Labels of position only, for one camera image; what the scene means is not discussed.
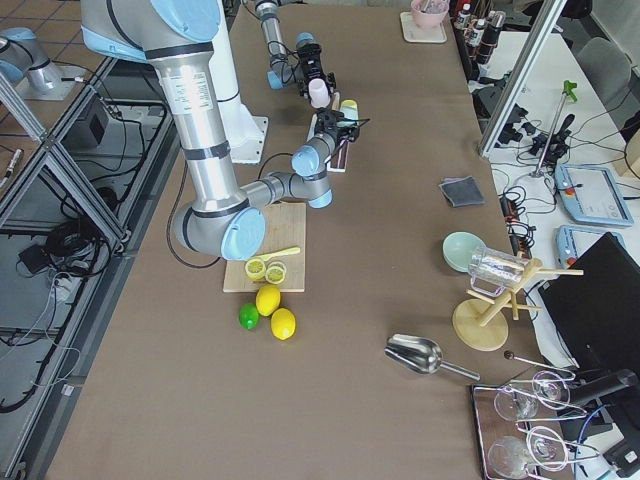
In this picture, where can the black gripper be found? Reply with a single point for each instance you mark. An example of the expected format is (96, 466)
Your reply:
(311, 67)
(328, 123)

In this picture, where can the pink cup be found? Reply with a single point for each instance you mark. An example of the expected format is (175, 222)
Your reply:
(319, 94)

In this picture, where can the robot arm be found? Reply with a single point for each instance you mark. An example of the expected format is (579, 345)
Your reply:
(177, 39)
(282, 59)

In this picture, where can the yellow cup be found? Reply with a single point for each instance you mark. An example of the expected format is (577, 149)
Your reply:
(349, 111)

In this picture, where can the beige tray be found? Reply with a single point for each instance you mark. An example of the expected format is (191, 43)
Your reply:
(428, 29)

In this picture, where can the bamboo cutting board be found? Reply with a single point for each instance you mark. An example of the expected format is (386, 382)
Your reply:
(286, 227)

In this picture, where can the pink bowl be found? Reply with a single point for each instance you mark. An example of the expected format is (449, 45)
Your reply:
(429, 13)

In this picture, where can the grey cloth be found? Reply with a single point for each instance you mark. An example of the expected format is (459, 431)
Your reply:
(461, 191)

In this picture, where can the yellow plastic knife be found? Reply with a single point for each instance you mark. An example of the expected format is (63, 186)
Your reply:
(279, 253)

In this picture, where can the lemon slice front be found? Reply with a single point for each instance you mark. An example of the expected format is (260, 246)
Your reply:
(275, 273)

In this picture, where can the lemon slice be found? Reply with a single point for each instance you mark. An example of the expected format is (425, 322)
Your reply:
(255, 269)
(275, 273)

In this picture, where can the lemon slice top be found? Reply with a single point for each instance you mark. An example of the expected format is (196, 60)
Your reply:
(255, 269)

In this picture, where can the green bowl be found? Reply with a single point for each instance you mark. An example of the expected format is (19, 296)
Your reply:
(458, 248)

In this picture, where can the yellow lemon upper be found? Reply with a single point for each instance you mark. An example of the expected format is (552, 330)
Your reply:
(268, 299)

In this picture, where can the yellow lemon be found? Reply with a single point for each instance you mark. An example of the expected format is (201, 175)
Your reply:
(283, 324)
(268, 299)

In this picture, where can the yellow lemon lower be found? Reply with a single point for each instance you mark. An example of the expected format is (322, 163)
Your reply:
(283, 324)

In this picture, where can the green lime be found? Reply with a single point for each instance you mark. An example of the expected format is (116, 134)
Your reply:
(249, 316)

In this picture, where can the glass pitcher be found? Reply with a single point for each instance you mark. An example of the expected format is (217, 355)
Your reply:
(493, 271)

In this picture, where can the metal scoop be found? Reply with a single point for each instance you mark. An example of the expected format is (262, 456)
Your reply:
(422, 356)

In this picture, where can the wooden mug tree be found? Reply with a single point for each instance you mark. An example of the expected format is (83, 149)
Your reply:
(480, 323)

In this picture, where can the teach pendant lower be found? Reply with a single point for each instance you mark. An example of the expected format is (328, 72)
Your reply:
(572, 241)

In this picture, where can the teach pendant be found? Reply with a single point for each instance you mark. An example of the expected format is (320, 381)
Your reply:
(591, 196)
(572, 241)

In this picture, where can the teach pendant upper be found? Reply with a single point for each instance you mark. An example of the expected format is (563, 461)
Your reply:
(591, 196)

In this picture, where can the black monitor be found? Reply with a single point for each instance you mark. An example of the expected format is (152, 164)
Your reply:
(597, 313)

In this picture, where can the wine glass rack tray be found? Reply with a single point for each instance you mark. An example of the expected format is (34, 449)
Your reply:
(519, 427)

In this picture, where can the white wire cup rack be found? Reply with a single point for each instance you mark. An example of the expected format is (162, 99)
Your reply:
(336, 160)

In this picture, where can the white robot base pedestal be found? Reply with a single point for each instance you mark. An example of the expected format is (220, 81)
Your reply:
(245, 133)

